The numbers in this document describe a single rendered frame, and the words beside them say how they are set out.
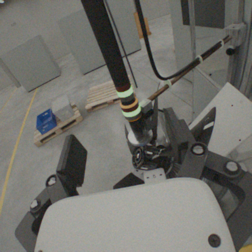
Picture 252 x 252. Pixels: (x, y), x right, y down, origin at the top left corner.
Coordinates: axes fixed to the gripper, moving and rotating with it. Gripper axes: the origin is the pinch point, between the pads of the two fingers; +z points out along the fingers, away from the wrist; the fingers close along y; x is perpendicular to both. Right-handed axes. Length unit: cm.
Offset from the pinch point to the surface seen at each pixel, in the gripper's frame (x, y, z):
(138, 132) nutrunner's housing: -17.8, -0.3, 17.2
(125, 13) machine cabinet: -25, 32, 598
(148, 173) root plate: -48, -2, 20
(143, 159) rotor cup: -41.1, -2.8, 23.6
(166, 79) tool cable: -9.9, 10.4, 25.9
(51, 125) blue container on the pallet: -146, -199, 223
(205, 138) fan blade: -22.1, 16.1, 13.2
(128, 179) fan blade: -59, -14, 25
